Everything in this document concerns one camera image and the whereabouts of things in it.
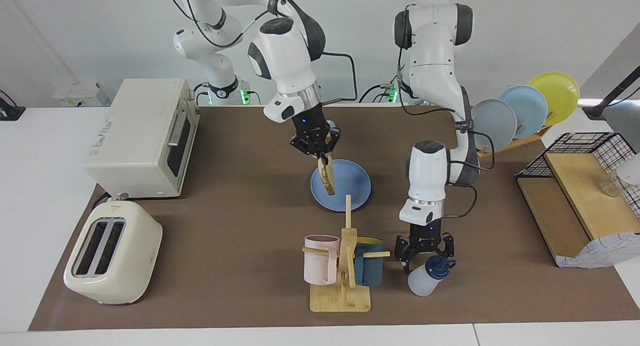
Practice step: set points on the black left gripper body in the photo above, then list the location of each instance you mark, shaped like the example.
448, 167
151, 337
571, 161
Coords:
425, 238

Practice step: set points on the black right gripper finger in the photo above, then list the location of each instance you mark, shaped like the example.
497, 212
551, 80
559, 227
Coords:
318, 157
333, 145

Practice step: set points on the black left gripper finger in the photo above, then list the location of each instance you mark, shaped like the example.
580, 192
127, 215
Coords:
404, 253
448, 246

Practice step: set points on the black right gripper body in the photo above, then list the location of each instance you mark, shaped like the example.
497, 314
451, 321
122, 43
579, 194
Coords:
312, 135

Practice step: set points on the slice of brown bread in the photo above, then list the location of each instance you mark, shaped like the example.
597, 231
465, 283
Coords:
327, 178

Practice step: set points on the squeeze bottle with navy cap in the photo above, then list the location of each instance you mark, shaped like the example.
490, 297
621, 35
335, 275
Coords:
422, 283

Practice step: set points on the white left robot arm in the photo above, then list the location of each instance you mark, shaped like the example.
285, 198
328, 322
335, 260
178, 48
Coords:
430, 60

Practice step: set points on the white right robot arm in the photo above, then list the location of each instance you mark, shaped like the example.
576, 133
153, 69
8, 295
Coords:
280, 50

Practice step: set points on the blue round plate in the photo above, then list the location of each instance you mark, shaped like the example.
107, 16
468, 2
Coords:
352, 186

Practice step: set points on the grey plate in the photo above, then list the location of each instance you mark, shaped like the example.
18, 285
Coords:
492, 125

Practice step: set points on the light blue plate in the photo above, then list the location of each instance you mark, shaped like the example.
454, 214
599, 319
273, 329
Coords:
530, 108

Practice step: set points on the yellow plate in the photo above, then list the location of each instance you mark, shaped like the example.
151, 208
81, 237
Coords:
557, 93

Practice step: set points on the small blue shaker with cork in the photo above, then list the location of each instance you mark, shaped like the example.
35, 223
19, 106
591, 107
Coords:
331, 124

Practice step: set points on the teal mug with yellow inside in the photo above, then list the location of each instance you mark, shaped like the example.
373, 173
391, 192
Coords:
370, 271

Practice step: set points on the wooden mug tree stand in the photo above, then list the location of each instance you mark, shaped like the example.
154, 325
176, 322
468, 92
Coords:
340, 301

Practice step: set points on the pink mug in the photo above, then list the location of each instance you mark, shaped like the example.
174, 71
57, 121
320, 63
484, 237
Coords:
320, 266

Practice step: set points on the wooden dish rack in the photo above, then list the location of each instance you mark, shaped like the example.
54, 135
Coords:
510, 144

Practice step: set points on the brown table mat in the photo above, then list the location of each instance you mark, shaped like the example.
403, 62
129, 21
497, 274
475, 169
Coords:
225, 236

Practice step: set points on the marble patterned sheet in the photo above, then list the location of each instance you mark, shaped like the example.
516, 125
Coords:
600, 253

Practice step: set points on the clear glass cup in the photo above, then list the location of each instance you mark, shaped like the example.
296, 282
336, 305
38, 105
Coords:
610, 188

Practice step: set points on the white toaster oven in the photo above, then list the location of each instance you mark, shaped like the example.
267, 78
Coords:
135, 125

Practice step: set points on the cream two-slot toaster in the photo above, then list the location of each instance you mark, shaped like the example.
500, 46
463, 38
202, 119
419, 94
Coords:
130, 236

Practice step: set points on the black stand pole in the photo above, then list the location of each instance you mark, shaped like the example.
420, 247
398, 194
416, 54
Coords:
612, 93

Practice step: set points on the white box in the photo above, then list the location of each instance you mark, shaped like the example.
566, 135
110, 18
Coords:
80, 93

